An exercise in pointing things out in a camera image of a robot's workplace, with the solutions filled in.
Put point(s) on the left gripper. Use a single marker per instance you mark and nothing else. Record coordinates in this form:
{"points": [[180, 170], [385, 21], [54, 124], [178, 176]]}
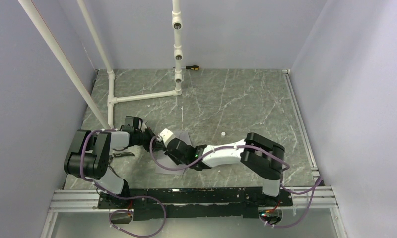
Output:
{"points": [[151, 135]]}

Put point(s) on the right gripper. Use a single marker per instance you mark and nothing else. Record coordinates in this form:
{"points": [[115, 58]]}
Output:
{"points": [[171, 156]]}

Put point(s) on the grey envelope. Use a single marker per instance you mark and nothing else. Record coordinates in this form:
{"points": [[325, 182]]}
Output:
{"points": [[165, 160]]}

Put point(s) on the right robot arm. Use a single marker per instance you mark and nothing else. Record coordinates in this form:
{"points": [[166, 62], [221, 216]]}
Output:
{"points": [[261, 155]]}

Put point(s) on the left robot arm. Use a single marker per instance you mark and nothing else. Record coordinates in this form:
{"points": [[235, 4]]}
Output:
{"points": [[90, 150]]}

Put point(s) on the black pliers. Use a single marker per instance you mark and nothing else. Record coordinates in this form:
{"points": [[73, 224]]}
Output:
{"points": [[118, 154]]}

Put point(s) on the yellow black screwdriver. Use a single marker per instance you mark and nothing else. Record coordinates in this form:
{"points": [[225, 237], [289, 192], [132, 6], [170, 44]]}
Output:
{"points": [[191, 67]]}

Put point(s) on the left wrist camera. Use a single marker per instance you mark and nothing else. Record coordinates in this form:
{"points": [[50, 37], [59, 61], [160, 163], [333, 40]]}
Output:
{"points": [[132, 124]]}

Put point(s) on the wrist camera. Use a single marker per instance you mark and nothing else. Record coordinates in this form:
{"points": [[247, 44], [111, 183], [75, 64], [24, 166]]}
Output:
{"points": [[165, 137], [132, 124]]}

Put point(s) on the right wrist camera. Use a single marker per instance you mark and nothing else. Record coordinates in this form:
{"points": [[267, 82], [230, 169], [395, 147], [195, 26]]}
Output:
{"points": [[165, 137]]}

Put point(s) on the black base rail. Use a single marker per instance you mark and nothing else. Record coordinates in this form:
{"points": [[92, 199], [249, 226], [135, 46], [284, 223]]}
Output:
{"points": [[153, 203]]}

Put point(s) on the white pvc pipe frame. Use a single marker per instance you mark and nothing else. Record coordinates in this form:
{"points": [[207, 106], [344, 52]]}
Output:
{"points": [[140, 12]]}

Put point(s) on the aluminium table edge rail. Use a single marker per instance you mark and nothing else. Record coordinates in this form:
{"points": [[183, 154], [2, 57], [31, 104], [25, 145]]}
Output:
{"points": [[234, 101]]}

